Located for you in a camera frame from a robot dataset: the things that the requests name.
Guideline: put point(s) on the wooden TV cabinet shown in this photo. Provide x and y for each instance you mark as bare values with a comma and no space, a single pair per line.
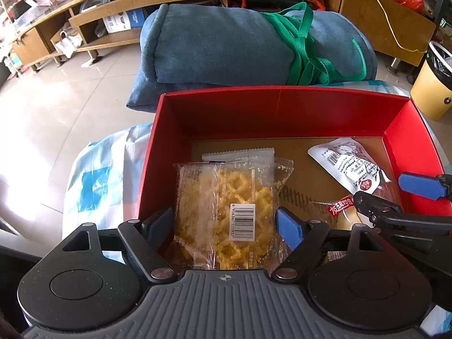
148,1

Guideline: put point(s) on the blue white checkered tablecloth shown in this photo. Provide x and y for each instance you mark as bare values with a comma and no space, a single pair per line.
95,183

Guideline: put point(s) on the black metal rack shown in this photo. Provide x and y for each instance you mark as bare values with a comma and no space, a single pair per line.
442,0

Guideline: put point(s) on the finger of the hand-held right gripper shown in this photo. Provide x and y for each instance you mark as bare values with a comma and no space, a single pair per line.
381,208
422,185

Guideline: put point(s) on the yellow crispy snack clear packet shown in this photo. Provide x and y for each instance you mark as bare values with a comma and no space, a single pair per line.
226,190

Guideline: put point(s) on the white packet with red seal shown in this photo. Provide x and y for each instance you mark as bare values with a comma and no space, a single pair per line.
342,162

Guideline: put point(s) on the white paper bag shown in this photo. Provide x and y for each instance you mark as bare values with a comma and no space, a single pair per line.
67,44

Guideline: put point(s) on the yellow trash bin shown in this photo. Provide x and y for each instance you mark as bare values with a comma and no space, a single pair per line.
430,91

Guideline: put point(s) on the white packet with green label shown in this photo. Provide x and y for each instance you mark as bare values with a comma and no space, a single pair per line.
240,155

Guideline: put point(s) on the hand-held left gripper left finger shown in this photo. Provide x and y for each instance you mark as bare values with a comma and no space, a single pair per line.
160,227

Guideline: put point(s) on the white and blue carton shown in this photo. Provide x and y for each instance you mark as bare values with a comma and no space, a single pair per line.
120,23

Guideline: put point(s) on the red plastic bag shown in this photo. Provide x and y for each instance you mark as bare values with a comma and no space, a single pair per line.
409,3

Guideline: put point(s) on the black furniture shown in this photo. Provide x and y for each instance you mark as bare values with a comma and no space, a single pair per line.
17,265

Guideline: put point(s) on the rolled blue blanket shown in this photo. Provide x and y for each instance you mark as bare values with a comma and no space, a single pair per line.
212,42

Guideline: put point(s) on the red cardboard box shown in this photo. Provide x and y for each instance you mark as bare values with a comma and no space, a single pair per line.
229,113

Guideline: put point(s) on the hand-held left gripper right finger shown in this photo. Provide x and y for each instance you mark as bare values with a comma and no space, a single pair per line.
289,227

